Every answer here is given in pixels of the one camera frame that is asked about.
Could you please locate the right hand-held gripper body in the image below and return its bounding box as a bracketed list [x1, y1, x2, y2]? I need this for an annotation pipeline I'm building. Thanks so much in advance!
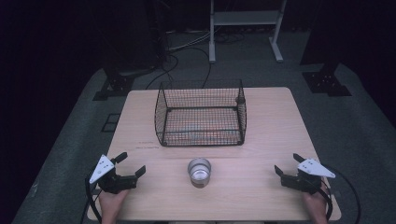
[280, 158, 337, 196]

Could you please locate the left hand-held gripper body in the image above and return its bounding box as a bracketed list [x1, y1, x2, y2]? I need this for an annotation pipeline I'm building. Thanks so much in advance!
[89, 154, 138, 195]

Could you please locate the silver metal cup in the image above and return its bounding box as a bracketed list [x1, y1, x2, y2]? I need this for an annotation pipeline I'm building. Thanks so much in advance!
[187, 157, 213, 189]

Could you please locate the black wire mesh basket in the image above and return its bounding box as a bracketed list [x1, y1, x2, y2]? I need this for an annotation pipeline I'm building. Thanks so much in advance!
[154, 79, 248, 148]

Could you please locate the person's left hand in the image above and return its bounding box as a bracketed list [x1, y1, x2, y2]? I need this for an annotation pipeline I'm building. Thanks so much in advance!
[98, 189, 130, 224]

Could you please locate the person's right hand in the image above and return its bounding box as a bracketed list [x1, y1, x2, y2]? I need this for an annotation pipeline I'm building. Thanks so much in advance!
[303, 186, 330, 224]

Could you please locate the black stand base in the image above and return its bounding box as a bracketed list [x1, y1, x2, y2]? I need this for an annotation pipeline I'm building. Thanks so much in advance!
[301, 61, 353, 98]
[92, 72, 136, 102]

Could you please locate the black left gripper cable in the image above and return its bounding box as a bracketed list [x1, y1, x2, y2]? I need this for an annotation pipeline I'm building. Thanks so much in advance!
[81, 175, 106, 224]

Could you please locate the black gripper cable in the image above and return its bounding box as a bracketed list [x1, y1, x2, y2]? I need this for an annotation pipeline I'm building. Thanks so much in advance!
[317, 163, 362, 224]
[81, 175, 106, 224]

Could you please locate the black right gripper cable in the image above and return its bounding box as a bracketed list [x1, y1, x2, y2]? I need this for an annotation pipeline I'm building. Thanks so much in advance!
[317, 163, 362, 224]

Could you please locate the black floor cable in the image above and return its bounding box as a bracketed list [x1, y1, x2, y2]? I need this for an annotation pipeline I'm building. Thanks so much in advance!
[145, 46, 213, 91]

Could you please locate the white floor cable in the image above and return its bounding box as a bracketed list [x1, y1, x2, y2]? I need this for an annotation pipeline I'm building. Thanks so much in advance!
[167, 30, 213, 52]

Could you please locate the white metal stand frame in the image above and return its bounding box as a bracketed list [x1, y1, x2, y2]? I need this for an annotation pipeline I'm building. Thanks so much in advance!
[208, 0, 288, 64]

